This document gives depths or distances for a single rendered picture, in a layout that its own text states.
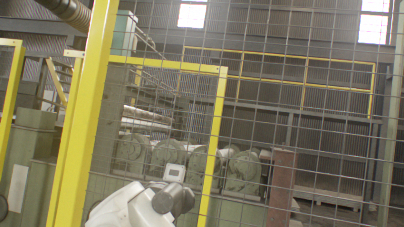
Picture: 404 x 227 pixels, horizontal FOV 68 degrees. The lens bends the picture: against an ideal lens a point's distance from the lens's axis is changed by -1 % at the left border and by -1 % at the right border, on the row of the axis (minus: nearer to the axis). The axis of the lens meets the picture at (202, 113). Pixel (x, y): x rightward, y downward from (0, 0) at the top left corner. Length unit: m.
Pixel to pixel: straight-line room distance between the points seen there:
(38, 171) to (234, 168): 1.81
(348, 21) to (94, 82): 12.15
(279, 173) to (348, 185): 9.67
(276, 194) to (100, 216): 2.00
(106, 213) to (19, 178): 2.91
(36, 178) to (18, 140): 0.42
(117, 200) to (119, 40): 2.33
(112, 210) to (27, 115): 2.90
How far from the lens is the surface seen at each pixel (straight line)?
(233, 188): 2.54
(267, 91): 11.68
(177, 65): 2.19
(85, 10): 2.38
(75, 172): 0.88
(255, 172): 2.49
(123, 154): 2.76
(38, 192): 3.21
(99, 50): 0.88
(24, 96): 6.20
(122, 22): 2.77
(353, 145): 11.92
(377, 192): 11.68
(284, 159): 2.35
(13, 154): 3.38
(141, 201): 0.50
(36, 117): 3.24
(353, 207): 8.87
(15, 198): 3.38
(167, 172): 0.68
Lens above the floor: 1.36
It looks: 4 degrees up
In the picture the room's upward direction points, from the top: 9 degrees clockwise
